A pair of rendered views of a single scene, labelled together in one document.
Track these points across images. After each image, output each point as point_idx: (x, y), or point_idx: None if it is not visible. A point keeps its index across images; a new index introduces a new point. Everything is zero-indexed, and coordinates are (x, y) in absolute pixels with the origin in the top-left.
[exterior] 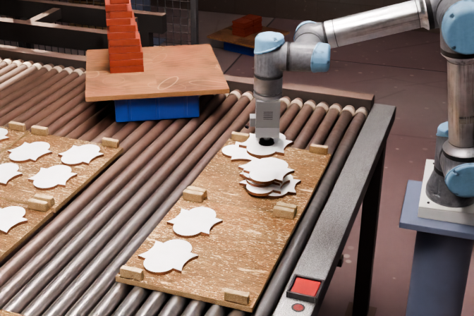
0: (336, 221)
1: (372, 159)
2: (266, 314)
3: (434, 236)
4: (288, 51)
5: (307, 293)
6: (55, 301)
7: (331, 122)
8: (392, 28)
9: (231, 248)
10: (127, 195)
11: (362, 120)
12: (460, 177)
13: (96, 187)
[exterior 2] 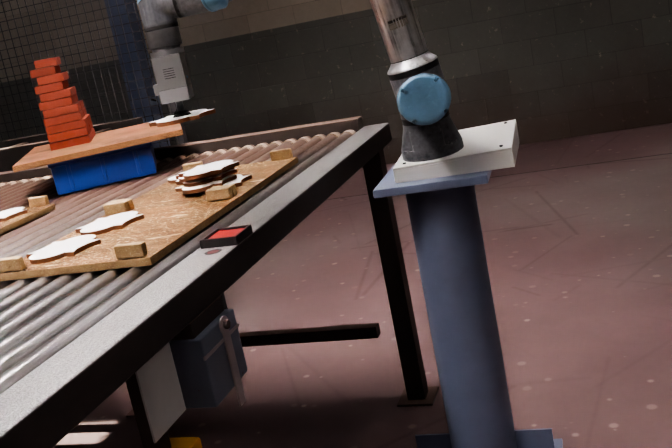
0: (287, 194)
1: (347, 154)
2: (171, 265)
3: (423, 204)
4: None
5: (226, 236)
6: None
7: (310, 146)
8: None
9: (146, 229)
10: (45, 232)
11: (347, 138)
12: (410, 95)
13: (10, 235)
